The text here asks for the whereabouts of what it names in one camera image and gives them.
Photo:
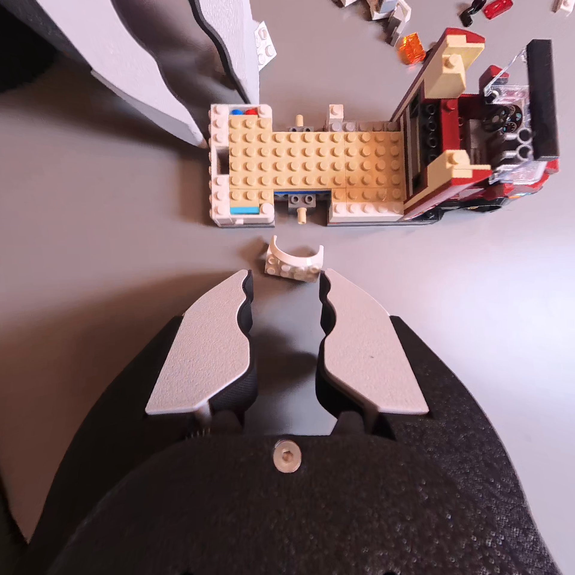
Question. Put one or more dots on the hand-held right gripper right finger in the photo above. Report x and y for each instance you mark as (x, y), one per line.
(373, 359)

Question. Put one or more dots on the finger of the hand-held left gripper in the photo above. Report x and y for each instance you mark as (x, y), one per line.
(121, 58)
(238, 36)

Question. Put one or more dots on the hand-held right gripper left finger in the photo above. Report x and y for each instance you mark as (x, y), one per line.
(202, 355)

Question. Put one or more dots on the white wheel arch brick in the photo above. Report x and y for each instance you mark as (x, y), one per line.
(292, 265)

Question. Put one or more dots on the toy brick truck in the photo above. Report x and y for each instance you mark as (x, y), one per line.
(292, 157)

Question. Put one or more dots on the small white plate brick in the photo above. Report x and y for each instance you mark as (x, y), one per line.
(266, 45)

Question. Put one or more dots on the pile of small loose bricks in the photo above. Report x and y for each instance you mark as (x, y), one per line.
(386, 9)

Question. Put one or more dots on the orange transparent brick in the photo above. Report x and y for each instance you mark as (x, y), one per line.
(412, 48)

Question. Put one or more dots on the black clip piece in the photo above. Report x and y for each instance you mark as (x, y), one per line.
(471, 12)

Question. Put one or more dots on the red transparent brick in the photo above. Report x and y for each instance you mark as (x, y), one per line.
(498, 6)

